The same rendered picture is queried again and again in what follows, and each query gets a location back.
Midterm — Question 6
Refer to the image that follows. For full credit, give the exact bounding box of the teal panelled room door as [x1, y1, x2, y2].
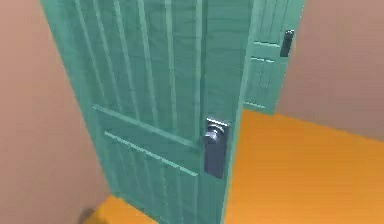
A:
[242, 0, 306, 116]
[39, 0, 264, 224]

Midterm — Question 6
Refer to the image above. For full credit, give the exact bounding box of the dark metal door handle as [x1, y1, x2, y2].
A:
[202, 116, 231, 180]

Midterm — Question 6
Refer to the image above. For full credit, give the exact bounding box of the black door handle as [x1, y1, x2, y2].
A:
[279, 29, 296, 58]

